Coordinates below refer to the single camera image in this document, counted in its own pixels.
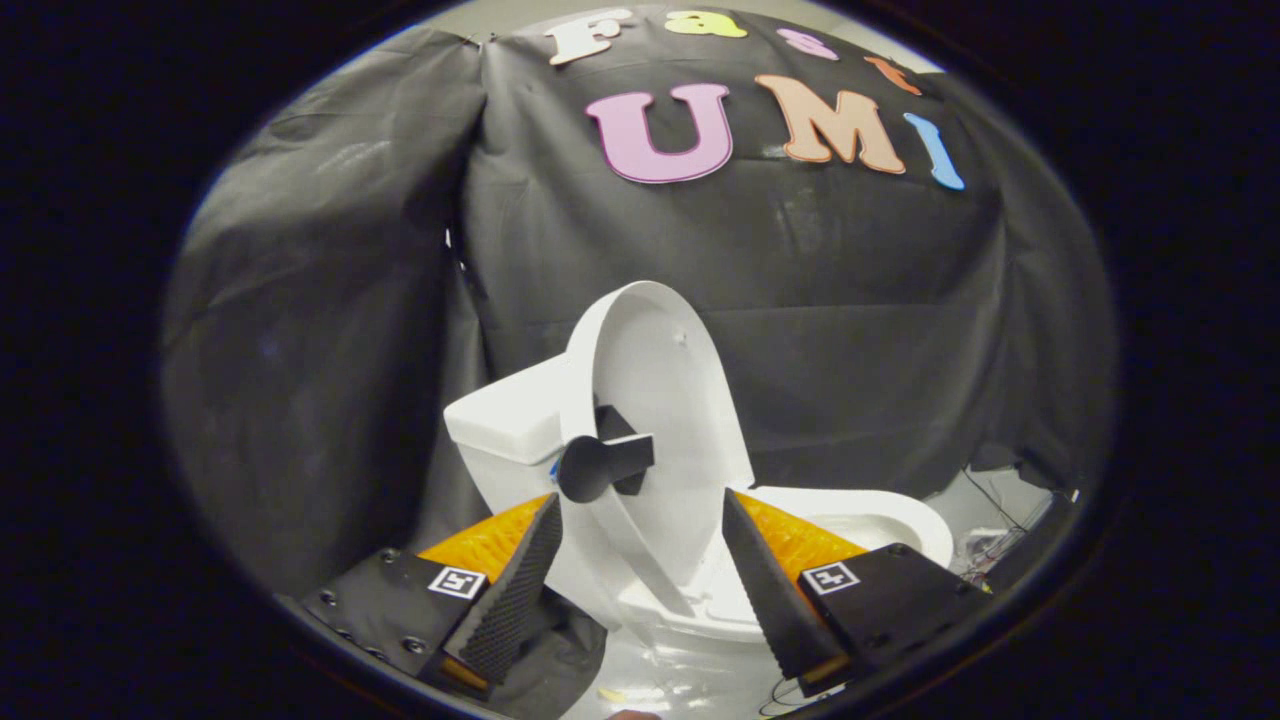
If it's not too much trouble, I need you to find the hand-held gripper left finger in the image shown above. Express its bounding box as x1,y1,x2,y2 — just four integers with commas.
298,492,564,701

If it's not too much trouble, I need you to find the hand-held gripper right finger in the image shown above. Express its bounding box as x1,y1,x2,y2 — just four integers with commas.
720,488,993,699

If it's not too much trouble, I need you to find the white toilet lid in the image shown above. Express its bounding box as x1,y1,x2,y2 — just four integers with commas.
558,280,757,623

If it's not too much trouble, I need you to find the white toilet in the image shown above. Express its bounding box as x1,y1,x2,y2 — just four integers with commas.
443,355,956,647

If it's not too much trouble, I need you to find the black backdrop cloth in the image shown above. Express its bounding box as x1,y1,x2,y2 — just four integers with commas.
160,5,1116,717

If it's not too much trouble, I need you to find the black lid handle tab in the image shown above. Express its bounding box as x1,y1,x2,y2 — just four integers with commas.
556,404,657,504

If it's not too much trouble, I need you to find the black cable tangle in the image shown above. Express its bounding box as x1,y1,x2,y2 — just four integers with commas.
758,466,1053,717

